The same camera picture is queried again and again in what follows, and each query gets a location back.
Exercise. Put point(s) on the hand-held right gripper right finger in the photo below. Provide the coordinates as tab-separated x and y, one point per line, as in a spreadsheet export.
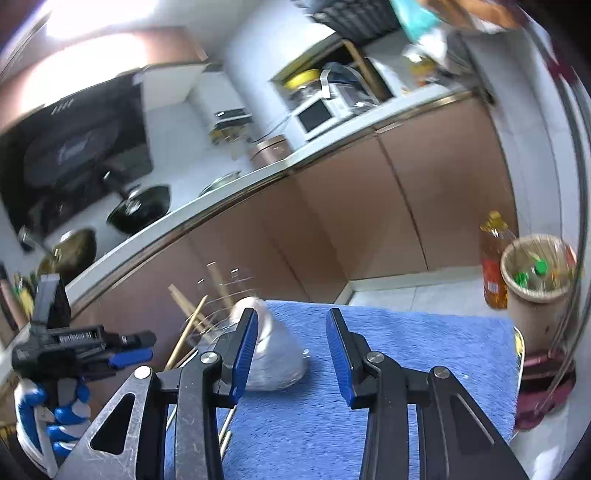
339	355

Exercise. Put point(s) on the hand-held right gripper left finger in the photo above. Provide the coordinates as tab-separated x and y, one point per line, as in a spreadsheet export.
242	355

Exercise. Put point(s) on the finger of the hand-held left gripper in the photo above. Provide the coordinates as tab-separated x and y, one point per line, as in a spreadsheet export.
134	357
134	339

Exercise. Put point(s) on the white ceramic spoon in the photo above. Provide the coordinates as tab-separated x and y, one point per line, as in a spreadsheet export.
277	355

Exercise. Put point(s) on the bunch of wooden chopsticks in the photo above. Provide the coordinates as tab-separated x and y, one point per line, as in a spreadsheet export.
191	323

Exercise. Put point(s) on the person's left hand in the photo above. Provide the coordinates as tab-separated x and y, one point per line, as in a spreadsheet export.
41	415

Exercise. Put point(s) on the blue towel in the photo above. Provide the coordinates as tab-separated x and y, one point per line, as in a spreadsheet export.
300	429

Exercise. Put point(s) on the brass wok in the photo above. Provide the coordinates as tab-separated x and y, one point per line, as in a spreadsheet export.
69	254

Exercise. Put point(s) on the black wok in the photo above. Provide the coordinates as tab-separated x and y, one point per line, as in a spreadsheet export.
138	214

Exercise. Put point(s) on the brown lower cabinets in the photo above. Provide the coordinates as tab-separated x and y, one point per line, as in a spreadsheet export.
369	207

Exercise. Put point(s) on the cooking oil bottle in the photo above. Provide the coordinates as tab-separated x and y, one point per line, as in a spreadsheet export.
494	277

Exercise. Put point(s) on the woven trash bin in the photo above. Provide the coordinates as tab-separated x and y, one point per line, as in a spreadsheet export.
531	318

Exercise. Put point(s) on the black range hood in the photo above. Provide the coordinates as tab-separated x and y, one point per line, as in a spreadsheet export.
69	147

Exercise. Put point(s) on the brown rice cooker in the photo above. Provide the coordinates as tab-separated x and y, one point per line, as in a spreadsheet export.
270	152

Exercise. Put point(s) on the dark red plastic object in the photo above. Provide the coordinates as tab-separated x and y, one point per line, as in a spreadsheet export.
545	392

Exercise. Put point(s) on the white microwave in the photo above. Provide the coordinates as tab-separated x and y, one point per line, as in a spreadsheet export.
314	115

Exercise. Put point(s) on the white water heater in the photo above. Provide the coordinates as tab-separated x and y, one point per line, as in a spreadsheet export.
212	99

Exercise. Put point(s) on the metal faucet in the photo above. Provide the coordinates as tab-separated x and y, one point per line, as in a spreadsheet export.
325	85

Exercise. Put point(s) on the yellow pot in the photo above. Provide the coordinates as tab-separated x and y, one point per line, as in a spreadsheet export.
302	79

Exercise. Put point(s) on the brown upper cabinet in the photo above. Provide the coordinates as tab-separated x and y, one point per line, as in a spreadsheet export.
152	46

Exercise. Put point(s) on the yellow bottle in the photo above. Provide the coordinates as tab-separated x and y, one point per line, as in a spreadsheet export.
419	69

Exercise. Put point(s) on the teal plastic bag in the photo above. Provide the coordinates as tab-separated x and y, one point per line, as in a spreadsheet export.
413	18

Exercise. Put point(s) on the brown floral apron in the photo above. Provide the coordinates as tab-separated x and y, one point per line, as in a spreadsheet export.
471	14

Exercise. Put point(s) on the black wall rack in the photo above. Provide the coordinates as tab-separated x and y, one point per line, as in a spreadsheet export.
355	23

